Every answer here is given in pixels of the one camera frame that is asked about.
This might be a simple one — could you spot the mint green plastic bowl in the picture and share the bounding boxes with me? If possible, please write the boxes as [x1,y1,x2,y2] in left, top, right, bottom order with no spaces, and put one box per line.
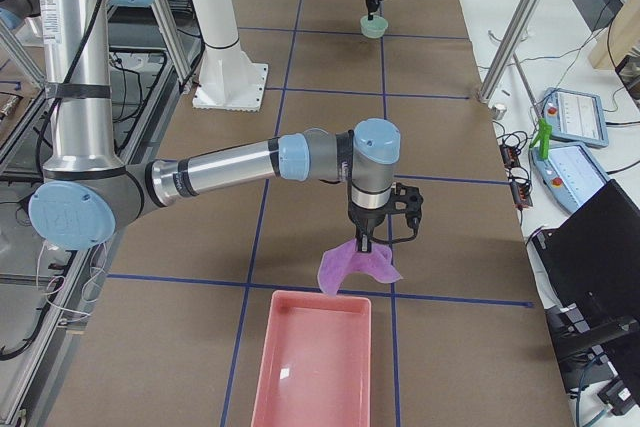
[360,15,389,39]

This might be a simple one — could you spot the purple microfiber cloth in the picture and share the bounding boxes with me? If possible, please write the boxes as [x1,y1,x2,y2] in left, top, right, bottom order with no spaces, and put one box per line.
[317,239,403,296]

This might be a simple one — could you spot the pink plastic tray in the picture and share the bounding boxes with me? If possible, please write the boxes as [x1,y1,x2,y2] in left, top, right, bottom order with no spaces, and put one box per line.
[251,290,372,426]

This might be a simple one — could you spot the blue teach pendant near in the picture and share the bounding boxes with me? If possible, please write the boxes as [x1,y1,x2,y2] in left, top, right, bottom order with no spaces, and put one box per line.
[531,141,610,214]

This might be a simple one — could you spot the blue teach pendant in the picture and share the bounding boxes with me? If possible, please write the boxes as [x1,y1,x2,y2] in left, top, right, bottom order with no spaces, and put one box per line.
[542,88,609,148]
[531,141,610,214]

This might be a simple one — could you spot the black laptop computer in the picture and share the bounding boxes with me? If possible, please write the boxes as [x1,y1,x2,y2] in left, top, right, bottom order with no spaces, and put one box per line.
[533,180,639,318]

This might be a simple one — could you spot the blue teach pendant far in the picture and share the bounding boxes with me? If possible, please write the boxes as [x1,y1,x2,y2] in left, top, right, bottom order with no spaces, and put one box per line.
[542,88,609,148]

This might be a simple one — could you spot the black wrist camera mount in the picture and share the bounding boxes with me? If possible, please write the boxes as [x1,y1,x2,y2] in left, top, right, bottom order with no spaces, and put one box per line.
[385,182,424,246]

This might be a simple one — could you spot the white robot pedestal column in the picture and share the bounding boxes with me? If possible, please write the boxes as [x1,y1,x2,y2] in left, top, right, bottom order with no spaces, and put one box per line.
[192,0,268,112]

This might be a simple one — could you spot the aluminium frame post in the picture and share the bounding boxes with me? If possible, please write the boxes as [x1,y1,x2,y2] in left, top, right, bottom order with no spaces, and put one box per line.
[477,0,540,104]

